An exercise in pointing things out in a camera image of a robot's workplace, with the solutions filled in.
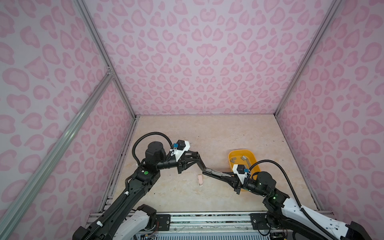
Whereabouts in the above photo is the aluminium frame bar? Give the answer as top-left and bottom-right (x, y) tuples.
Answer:
(1, 73), (114, 236)

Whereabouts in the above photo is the yellow plastic tray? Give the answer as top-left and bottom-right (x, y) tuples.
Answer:
(228, 150), (261, 195)

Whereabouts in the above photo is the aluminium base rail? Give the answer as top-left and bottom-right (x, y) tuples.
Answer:
(80, 210), (340, 240)

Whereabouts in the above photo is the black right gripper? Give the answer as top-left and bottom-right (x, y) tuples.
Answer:
(221, 172), (268, 198)

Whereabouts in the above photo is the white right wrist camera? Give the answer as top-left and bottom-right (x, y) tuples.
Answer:
(232, 164), (250, 184)

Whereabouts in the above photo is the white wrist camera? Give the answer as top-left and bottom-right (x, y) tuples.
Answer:
(232, 164), (250, 184)
(171, 140), (190, 162)

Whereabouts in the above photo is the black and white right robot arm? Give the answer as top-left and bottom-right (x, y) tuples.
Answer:
(203, 169), (371, 240)

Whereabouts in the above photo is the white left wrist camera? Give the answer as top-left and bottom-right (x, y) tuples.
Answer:
(171, 140), (190, 162)

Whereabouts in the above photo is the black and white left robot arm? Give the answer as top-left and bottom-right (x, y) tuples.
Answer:
(73, 141), (206, 240)

